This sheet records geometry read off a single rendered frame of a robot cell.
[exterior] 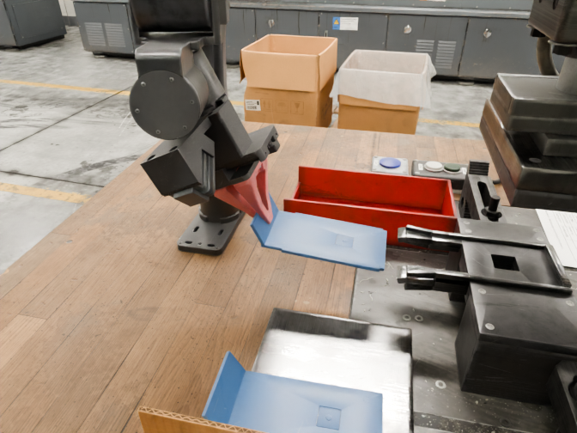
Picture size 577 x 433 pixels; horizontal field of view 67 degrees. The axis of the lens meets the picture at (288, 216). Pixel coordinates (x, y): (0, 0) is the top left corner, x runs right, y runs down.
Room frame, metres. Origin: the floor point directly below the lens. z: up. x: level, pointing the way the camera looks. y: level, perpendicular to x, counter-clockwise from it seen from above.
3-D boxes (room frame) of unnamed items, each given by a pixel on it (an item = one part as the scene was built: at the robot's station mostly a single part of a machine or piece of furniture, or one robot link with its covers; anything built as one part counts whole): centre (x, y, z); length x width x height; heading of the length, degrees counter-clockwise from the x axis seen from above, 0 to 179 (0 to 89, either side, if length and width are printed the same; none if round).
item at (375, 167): (0.75, -0.19, 0.90); 0.07 x 0.07 x 0.06; 78
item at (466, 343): (0.37, -0.25, 0.94); 0.20 x 0.10 x 0.07; 168
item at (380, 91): (2.82, -0.63, 0.40); 0.69 x 0.60 x 0.50; 163
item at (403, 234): (0.44, -0.17, 0.98); 0.07 x 0.02 x 0.01; 78
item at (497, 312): (0.37, -0.25, 0.98); 0.20 x 0.10 x 0.01; 168
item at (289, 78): (2.94, -0.01, 0.43); 0.59 x 0.54 x 0.58; 164
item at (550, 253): (0.37, -0.29, 0.98); 0.07 x 0.01 x 0.03; 168
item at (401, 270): (0.36, -0.16, 0.98); 0.07 x 0.02 x 0.01; 78
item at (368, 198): (0.60, -0.13, 0.93); 0.25 x 0.12 x 0.06; 78
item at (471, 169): (0.61, -0.30, 0.95); 0.06 x 0.03 x 0.09; 168
